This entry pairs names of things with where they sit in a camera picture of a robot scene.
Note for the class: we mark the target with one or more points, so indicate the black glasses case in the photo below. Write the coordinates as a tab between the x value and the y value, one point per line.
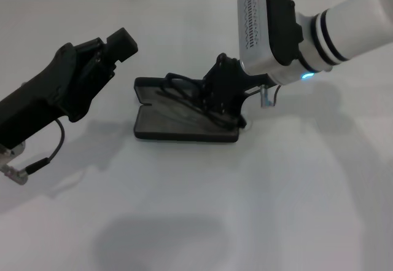
172	129

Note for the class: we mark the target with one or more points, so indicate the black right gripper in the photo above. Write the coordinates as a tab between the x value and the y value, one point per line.
224	80

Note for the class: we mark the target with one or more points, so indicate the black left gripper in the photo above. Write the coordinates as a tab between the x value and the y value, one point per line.
52	96

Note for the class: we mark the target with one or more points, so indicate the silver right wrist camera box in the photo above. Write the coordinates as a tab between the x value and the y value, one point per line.
255	22

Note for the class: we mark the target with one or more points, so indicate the black glasses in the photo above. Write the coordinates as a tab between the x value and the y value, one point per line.
169	76

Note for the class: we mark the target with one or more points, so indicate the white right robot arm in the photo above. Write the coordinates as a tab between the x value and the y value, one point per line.
353	22

